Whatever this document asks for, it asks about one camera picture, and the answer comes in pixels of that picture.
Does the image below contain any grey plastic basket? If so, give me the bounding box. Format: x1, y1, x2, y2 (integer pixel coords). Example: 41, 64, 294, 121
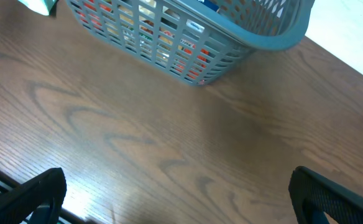
65, 0, 316, 87

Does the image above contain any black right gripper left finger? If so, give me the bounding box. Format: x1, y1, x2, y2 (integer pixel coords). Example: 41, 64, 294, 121
0, 167, 68, 224

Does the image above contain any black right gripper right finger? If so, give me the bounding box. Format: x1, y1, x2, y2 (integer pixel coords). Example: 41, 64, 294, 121
288, 166, 363, 224

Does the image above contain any orange tissue multipack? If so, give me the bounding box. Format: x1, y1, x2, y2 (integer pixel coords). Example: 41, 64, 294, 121
67, 0, 214, 85

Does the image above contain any light green snack packet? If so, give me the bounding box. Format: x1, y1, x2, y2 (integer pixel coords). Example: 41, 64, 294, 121
18, 0, 57, 16

